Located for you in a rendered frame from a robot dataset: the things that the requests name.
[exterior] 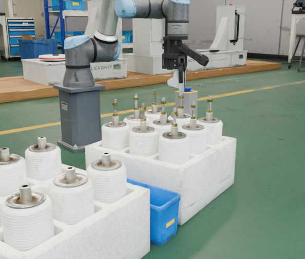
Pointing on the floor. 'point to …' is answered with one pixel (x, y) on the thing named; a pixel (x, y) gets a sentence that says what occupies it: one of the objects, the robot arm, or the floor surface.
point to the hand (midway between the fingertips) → (182, 91)
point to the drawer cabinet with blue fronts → (14, 35)
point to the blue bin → (161, 213)
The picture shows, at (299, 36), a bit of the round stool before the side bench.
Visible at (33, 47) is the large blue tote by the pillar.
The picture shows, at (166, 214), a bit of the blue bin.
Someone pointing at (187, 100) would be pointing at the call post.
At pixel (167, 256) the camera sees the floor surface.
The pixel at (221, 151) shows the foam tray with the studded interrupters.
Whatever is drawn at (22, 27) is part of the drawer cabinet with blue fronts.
